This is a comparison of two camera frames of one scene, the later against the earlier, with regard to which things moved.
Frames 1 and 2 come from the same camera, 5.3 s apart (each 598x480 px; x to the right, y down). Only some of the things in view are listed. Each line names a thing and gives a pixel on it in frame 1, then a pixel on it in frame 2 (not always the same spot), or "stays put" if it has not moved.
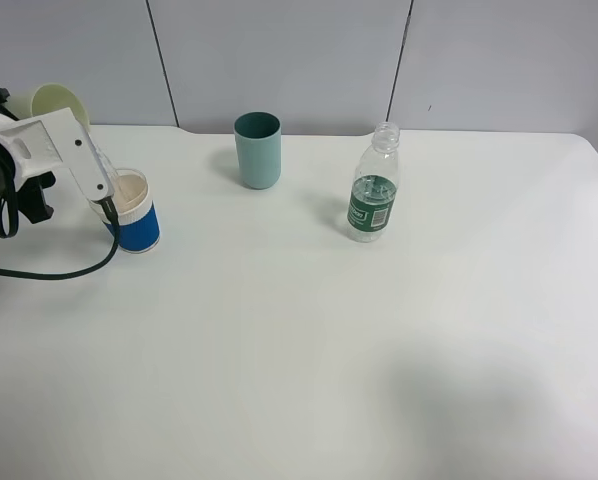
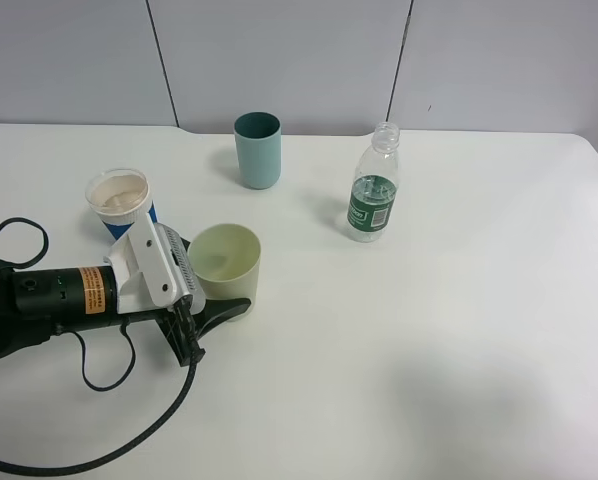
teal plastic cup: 259,142 stays put
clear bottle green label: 375,186 stays put
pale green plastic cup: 53,97 -> 227,259
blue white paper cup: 136,213 stays put
